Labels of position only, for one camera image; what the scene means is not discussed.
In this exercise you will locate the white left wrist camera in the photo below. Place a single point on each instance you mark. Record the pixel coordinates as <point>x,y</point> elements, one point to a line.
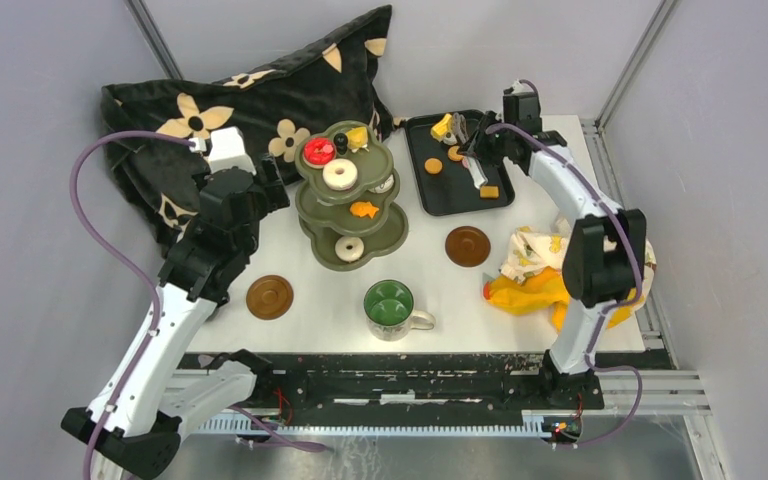
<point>228,151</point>

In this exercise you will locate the orange fish biscuit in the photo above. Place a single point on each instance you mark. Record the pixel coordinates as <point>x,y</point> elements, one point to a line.
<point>363,209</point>

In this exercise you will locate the white glazed donut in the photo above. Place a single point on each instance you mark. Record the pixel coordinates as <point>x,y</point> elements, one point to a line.
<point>349,249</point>

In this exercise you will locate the brown wooden coaster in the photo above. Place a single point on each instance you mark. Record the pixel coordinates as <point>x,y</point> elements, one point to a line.
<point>467,246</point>
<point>269,297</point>

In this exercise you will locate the white ring donut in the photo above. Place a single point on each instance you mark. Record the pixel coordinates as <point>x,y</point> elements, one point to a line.
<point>340,174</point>

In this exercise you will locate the green three-tier serving stand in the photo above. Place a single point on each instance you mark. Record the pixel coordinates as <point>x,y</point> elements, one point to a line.
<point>324,214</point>

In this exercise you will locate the yellow cloth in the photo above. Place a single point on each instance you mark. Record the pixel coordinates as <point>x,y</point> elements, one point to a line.
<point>546,291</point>

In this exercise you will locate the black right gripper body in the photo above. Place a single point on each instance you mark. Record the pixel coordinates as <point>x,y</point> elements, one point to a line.
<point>493,147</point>

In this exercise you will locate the red flower donut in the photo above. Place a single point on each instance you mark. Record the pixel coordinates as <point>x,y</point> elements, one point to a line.
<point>318,152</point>

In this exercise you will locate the yellow layered cake slice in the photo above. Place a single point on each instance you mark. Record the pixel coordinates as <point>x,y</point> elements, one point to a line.
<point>441,126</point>

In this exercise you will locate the metal serving tongs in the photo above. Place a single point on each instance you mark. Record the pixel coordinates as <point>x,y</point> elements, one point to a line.
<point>460,130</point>

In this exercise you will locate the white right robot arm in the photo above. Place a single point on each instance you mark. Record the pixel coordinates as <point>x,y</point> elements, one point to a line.
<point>603,267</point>

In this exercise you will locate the square waffle biscuit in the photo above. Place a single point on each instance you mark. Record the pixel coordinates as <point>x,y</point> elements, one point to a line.
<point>489,192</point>

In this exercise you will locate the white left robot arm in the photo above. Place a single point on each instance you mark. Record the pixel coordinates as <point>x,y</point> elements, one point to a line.
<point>132,422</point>

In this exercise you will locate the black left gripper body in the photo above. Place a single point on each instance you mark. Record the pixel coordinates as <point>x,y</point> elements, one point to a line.
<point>269,197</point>

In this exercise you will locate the white round pastry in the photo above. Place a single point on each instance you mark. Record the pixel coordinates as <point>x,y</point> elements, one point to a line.
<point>450,138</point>

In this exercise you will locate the black floral pillow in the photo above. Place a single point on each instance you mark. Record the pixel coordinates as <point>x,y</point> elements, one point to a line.
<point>276,106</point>

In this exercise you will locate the chocolate striped white donut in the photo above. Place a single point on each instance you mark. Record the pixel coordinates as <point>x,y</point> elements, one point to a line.
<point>385,186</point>

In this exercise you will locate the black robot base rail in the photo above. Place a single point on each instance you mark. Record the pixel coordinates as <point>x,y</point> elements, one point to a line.
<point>416,390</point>

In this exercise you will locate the round orange biscuit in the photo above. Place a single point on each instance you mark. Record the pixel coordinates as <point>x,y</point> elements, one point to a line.
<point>433,166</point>
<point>454,155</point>

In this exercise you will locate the green enamel mug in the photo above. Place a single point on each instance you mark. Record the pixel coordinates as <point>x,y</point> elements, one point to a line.
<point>391,314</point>

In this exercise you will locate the white patterned cloth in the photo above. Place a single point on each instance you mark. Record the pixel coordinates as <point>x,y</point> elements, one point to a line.
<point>531,251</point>

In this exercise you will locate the black dessert tray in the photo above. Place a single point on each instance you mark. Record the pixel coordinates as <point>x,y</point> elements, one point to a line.
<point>452,191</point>

